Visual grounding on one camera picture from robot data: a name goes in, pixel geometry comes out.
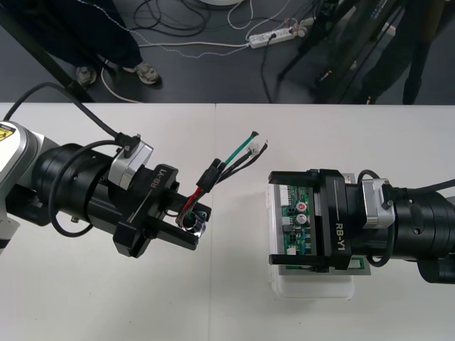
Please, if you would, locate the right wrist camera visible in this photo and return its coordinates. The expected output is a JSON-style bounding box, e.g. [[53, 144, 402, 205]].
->
[[360, 176, 396, 229]]

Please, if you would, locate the black slanted pole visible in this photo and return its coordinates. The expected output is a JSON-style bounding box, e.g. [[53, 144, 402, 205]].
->
[[0, 5, 95, 104]]

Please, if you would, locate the black left wrist camera cable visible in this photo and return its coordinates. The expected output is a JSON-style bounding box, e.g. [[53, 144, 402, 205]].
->
[[2, 82, 142, 152]]

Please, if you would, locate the person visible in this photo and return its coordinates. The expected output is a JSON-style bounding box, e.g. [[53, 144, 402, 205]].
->
[[14, 0, 163, 86], [355, 0, 441, 106]]

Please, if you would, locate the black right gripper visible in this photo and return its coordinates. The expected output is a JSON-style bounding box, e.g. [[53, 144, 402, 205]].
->
[[268, 168, 365, 274]]

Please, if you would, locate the red black green cable bundle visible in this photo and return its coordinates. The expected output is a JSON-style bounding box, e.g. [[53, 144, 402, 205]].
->
[[175, 129, 270, 236]]

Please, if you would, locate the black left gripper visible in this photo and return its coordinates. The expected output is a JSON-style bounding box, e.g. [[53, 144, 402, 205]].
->
[[112, 163, 213, 259]]

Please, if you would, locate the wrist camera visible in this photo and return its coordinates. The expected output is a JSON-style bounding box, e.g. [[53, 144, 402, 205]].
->
[[360, 176, 396, 229], [107, 141, 155, 195]]

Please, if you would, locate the white floor cable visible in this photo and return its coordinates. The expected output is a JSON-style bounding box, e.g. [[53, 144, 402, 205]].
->
[[100, 40, 250, 104]]

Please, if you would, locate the blue white twisted cable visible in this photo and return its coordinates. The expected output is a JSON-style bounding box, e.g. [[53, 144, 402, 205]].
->
[[76, 0, 248, 60]]

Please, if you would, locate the green circuit board grey frame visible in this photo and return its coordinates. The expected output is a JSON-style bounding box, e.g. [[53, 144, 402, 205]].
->
[[272, 171, 373, 277]]

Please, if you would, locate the black floor cable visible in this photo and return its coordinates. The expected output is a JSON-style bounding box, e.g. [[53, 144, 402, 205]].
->
[[260, 37, 277, 104]]

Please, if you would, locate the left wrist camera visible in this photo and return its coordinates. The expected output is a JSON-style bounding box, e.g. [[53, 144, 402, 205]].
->
[[107, 141, 155, 195]]

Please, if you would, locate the black tripod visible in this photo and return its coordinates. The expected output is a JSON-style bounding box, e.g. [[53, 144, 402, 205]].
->
[[277, 0, 392, 104]]

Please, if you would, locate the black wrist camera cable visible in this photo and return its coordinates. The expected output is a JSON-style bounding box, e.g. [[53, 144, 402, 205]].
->
[[356, 169, 455, 214], [2, 82, 142, 152]]

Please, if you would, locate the white power strip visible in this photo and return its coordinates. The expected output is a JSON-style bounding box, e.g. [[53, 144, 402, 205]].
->
[[247, 27, 298, 50]]

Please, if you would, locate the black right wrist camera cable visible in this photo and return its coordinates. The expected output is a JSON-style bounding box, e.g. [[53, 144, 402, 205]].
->
[[356, 169, 455, 214]]

